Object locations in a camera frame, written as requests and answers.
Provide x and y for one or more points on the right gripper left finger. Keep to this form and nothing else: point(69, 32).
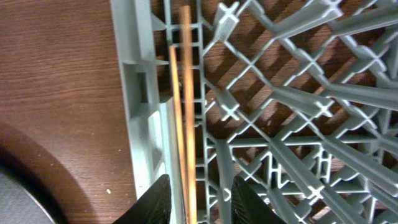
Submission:
point(153, 207)

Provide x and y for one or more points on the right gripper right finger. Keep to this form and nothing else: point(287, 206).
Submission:
point(247, 207)

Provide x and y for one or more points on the wooden chopstick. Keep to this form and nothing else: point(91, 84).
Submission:
point(188, 86)
point(179, 128)

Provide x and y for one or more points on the round black serving tray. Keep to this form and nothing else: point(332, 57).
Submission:
point(24, 198)

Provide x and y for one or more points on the grey dishwasher rack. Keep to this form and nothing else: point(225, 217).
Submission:
point(300, 101)

